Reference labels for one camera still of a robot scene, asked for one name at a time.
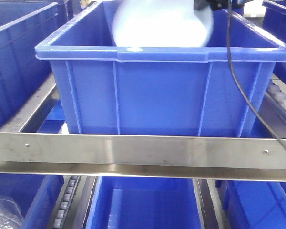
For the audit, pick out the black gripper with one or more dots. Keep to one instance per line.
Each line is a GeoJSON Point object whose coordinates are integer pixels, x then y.
{"type": "Point", "coordinates": [199, 5]}

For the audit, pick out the light blue plate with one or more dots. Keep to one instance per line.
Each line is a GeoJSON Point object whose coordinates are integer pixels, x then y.
{"type": "Point", "coordinates": [161, 23]}

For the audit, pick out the blue plastic crate right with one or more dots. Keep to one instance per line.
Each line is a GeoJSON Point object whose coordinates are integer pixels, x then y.
{"type": "Point", "coordinates": [275, 23]}

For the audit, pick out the blue plastic crate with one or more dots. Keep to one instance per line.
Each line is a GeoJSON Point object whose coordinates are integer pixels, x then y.
{"type": "Point", "coordinates": [275, 23]}
{"type": "Point", "coordinates": [23, 25]}
{"type": "Point", "coordinates": [105, 89]}

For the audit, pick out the roller track right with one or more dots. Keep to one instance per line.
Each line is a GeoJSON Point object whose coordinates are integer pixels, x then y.
{"type": "Point", "coordinates": [277, 99]}

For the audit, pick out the roller track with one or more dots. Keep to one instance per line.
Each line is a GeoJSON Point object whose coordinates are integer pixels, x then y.
{"type": "Point", "coordinates": [65, 202]}
{"type": "Point", "coordinates": [277, 99]}

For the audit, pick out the blue plastic crate centre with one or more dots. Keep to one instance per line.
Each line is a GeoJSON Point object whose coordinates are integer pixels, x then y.
{"type": "Point", "coordinates": [105, 89]}

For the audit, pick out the blue lower crate right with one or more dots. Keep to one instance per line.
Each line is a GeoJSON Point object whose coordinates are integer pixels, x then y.
{"type": "Point", "coordinates": [253, 204]}

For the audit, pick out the blue plastic crate left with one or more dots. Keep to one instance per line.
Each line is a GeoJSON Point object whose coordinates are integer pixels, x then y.
{"type": "Point", "coordinates": [23, 25]}

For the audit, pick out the blue lower crate centre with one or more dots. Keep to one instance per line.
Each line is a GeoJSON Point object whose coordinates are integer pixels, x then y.
{"type": "Point", "coordinates": [143, 203]}

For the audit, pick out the roller track lower left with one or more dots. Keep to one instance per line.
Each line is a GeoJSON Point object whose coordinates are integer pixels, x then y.
{"type": "Point", "coordinates": [65, 202]}

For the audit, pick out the blue lower crate left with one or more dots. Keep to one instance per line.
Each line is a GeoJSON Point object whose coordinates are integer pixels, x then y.
{"type": "Point", "coordinates": [36, 195]}

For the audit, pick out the clear plastic bag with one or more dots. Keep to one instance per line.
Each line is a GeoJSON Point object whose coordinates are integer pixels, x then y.
{"type": "Point", "coordinates": [10, 213]}

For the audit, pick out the stainless steel shelf rail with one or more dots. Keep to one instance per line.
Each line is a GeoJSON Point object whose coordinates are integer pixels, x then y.
{"type": "Point", "coordinates": [146, 156]}

